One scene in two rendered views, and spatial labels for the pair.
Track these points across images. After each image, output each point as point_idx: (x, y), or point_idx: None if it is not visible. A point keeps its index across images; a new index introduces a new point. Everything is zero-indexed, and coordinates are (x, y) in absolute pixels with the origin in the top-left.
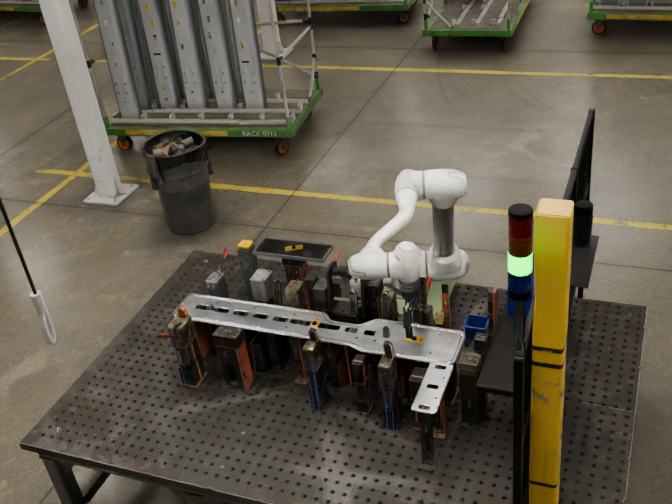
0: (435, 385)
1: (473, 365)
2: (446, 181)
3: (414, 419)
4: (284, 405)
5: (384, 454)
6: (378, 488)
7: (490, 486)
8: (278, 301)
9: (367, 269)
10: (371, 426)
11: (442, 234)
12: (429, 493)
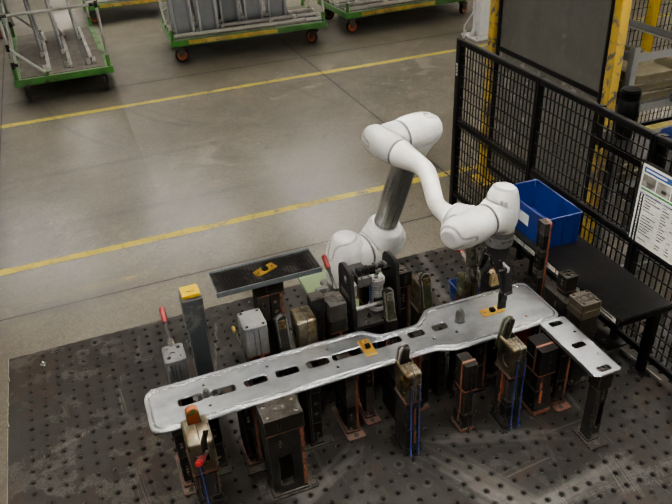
0: None
1: (598, 302)
2: (429, 124)
3: (536, 401)
4: (371, 473)
5: (543, 457)
6: (588, 495)
7: (667, 424)
8: (287, 344)
9: (480, 230)
10: (492, 437)
11: (402, 199)
12: (634, 467)
